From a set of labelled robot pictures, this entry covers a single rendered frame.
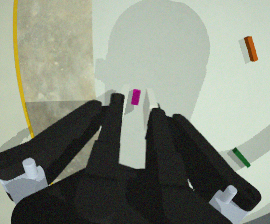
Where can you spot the green rod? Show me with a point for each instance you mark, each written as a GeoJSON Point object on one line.
{"type": "Point", "coordinates": [241, 157]}

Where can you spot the orange rod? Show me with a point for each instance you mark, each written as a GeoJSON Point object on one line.
{"type": "Point", "coordinates": [251, 48]}

